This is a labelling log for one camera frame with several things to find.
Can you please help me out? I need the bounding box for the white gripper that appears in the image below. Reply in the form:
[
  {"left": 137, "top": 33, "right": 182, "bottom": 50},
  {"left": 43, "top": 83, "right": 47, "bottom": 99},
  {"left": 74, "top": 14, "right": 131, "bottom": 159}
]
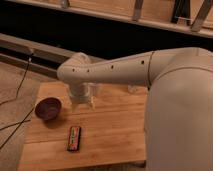
[{"left": 69, "top": 83, "right": 95, "bottom": 111}]

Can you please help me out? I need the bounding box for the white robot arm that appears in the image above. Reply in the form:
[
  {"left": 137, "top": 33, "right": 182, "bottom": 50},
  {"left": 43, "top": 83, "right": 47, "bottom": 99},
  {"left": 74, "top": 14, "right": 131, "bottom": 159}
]
[{"left": 57, "top": 47, "right": 213, "bottom": 171}]

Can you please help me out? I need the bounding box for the clear plastic cup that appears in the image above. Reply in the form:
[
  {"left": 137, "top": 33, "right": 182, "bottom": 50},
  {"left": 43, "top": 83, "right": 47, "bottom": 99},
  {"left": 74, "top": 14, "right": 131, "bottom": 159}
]
[{"left": 93, "top": 84, "right": 101, "bottom": 97}]

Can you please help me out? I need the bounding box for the purple bowl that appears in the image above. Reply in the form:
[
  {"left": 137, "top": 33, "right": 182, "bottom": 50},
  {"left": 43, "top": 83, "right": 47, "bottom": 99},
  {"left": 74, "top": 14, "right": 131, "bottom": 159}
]
[{"left": 35, "top": 97, "right": 62, "bottom": 121}]

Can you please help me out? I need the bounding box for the wooden board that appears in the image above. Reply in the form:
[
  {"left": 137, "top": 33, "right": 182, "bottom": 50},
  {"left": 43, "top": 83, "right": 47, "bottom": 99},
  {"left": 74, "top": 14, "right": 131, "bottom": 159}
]
[{"left": 18, "top": 82, "right": 147, "bottom": 171}]

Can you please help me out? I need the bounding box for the black cable left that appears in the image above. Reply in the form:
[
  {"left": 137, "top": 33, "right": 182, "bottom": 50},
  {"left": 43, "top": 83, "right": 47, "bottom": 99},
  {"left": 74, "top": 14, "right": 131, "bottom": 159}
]
[{"left": 0, "top": 49, "right": 35, "bottom": 150}]

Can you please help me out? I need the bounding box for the wooden shelf rail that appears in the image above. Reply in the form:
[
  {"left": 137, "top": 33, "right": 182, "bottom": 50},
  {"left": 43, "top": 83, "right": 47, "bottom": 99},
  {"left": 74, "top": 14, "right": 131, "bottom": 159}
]
[{"left": 5, "top": 0, "right": 213, "bottom": 39}]

